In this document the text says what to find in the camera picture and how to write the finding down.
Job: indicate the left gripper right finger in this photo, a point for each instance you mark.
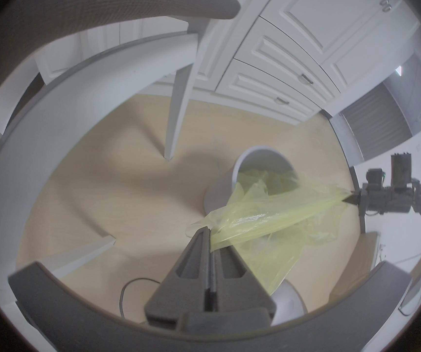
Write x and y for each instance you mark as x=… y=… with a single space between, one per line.
x=247 y=292

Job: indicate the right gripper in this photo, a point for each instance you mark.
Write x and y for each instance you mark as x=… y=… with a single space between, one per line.
x=386 y=200

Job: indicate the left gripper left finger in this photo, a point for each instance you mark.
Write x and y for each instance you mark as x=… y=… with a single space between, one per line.
x=173 y=292

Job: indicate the yellow plastic bag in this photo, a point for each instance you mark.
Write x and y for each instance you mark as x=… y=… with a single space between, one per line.
x=269 y=211

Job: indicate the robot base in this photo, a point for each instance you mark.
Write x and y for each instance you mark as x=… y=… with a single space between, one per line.
x=289 y=303

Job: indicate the white trash bin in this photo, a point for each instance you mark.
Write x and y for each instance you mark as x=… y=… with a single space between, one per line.
x=221 y=185

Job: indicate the white wardrobe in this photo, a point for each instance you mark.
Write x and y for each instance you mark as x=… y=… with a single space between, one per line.
x=305 y=20

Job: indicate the grey padded white chair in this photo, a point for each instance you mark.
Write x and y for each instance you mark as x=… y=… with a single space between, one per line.
x=85 y=94

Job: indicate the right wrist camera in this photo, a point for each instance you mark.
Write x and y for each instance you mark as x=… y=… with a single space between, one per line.
x=374 y=177

